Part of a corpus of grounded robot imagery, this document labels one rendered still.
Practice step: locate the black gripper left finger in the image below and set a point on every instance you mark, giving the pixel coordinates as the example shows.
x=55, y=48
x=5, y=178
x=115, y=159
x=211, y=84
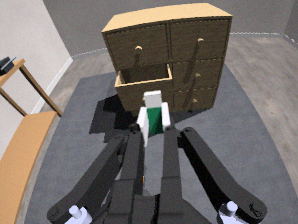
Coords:
x=94, y=185

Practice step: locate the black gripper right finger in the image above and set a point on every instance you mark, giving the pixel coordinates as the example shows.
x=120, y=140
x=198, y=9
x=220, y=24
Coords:
x=235, y=204

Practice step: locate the small wooden chest of drawers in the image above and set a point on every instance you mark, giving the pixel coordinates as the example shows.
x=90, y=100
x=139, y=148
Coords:
x=165, y=15

